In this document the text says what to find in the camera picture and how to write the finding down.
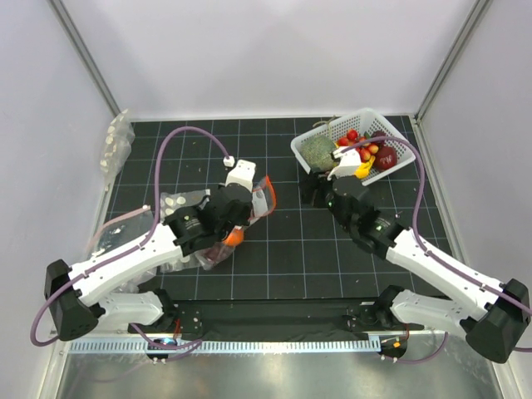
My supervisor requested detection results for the orange fruit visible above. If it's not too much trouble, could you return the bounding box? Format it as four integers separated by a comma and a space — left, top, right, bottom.
223, 228, 244, 247

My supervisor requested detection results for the clear zip bag red zipper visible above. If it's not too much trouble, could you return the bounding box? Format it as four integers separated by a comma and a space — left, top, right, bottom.
195, 175, 277, 270

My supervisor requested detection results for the purple grape bunch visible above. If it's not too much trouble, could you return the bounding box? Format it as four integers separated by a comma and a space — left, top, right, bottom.
206, 243, 234, 264

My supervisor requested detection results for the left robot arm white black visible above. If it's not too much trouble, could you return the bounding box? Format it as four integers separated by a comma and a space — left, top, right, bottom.
43, 183, 253, 342

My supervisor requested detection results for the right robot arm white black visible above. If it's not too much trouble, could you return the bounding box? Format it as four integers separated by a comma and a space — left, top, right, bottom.
300, 174, 531, 363

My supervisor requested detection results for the bag of white discs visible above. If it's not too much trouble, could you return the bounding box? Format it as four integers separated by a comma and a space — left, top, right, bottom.
160, 189, 210, 273

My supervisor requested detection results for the crumpled clear bag left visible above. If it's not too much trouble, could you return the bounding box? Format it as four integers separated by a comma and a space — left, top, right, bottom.
86, 205, 157, 293

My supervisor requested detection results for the green netted melon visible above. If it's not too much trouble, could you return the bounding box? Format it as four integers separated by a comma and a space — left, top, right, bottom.
300, 135, 337, 172

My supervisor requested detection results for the yellow banana bunch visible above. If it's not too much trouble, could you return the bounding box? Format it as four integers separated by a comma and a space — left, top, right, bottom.
354, 162, 373, 180

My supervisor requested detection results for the small strawberries pile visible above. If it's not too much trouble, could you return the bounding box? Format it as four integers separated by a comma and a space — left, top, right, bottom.
337, 129, 379, 163

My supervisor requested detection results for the white plastic fruit basket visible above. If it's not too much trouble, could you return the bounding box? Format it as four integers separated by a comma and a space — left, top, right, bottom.
290, 108, 416, 186

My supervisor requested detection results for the black grid cutting mat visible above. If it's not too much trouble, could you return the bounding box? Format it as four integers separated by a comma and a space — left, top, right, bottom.
106, 118, 436, 300

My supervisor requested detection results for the dark red apple right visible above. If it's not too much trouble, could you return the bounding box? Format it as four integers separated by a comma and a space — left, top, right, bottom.
373, 145, 397, 172

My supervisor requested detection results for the dark red plum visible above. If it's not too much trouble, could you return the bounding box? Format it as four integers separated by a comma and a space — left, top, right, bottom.
371, 131, 387, 144

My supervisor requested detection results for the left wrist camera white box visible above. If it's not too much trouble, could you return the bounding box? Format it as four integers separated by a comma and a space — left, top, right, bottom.
225, 160, 256, 192

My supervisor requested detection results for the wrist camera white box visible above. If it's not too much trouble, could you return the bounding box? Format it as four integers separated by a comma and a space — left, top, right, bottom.
327, 147, 362, 180
225, 160, 256, 192

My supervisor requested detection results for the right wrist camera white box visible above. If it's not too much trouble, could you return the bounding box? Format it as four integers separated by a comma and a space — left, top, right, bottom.
327, 147, 362, 180

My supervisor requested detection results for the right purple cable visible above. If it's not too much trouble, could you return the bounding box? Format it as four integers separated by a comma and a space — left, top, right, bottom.
332, 135, 532, 367

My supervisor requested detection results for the purple cable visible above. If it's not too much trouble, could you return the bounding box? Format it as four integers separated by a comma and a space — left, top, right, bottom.
332, 135, 532, 367
31, 126, 236, 362

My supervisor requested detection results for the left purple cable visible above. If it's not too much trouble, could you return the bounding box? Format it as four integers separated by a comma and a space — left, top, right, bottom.
31, 126, 236, 362

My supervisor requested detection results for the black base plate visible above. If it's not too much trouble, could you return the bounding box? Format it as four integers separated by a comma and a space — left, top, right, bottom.
140, 298, 423, 342

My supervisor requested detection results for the clear bag at wall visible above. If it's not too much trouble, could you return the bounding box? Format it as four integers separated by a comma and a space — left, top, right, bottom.
100, 109, 135, 191

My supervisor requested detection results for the white slotted cable duct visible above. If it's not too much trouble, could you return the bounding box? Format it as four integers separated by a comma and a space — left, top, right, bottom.
68, 336, 381, 356

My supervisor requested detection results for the right aluminium frame post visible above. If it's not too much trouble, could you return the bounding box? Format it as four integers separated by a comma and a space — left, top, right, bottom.
414, 0, 493, 123

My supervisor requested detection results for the aluminium frame post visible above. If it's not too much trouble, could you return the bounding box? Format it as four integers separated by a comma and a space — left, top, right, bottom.
47, 0, 121, 116
414, 0, 493, 123

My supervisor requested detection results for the left aluminium frame post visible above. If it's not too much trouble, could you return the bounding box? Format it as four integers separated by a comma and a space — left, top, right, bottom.
47, 0, 121, 116

